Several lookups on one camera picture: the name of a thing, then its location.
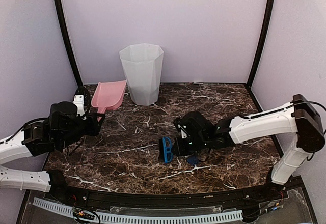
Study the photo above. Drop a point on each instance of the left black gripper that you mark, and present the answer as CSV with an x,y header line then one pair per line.
x,y
94,128

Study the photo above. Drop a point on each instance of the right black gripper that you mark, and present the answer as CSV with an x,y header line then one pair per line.
x,y
180,150

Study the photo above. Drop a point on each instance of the dark blue scrap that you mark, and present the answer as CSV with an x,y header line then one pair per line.
x,y
192,160

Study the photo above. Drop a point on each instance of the pink plastic dustpan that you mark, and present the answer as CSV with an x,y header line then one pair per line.
x,y
108,96

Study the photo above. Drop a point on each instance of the blue hand brush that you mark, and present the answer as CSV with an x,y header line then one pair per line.
x,y
165,150

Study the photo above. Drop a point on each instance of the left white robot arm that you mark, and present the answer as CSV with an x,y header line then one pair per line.
x,y
31,140

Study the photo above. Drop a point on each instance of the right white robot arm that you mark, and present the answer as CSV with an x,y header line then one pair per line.
x,y
297,116

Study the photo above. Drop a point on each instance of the translucent white waste bin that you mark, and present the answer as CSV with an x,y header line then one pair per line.
x,y
142,66

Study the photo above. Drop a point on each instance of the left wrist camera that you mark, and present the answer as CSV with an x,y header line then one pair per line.
x,y
82,100

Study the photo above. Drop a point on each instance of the black front table rail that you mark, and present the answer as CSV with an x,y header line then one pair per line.
x,y
96,199

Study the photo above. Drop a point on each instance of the white slotted cable duct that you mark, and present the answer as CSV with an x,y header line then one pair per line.
x,y
141,215

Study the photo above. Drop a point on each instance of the left black frame post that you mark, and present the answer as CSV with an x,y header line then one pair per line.
x,y
67,42

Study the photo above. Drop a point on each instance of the black frame post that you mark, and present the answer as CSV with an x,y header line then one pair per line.
x,y
261,42
67,42

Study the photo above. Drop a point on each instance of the right black frame post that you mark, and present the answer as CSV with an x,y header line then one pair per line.
x,y
261,42

